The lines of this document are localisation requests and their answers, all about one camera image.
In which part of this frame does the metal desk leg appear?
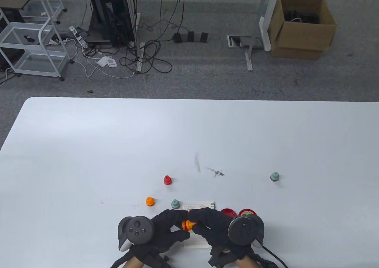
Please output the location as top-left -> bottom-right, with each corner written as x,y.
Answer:
243,0 -> 271,72
135,13 -> 146,74

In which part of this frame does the person's right forearm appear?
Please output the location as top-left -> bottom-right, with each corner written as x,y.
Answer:
235,256 -> 256,268

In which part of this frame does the black computer tower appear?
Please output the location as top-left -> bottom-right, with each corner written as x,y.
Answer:
85,0 -> 136,47

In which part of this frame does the white power strip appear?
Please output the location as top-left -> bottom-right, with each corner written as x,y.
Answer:
69,25 -> 90,49

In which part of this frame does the black glove cable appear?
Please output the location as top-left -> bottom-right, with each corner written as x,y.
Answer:
262,246 -> 288,268

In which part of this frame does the white cable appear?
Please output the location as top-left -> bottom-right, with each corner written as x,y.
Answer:
70,45 -> 137,80

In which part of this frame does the grey power strip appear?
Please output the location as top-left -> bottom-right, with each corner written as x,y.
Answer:
173,33 -> 211,43

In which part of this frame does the metal floor socket box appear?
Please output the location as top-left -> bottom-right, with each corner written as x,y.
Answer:
227,35 -> 264,49

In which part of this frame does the white lined spiral notebook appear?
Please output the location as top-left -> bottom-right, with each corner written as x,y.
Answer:
183,201 -> 216,249

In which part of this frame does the white plastic panel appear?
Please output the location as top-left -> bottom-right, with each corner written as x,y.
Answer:
259,0 -> 279,52

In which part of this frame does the person's left hand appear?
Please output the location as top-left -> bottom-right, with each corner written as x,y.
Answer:
135,209 -> 190,252

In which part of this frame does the person's right hand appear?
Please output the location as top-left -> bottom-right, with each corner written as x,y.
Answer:
189,207 -> 253,255

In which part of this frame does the white rolling cart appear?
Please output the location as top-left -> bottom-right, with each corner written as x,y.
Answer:
0,0 -> 75,82

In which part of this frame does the brown cardboard box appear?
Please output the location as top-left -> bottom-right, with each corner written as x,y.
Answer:
267,0 -> 338,61

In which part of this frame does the black cable bundle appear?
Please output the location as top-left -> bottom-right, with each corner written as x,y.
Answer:
120,0 -> 190,74

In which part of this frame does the tangle of black cables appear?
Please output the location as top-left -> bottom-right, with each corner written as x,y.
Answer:
284,9 -> 321,25

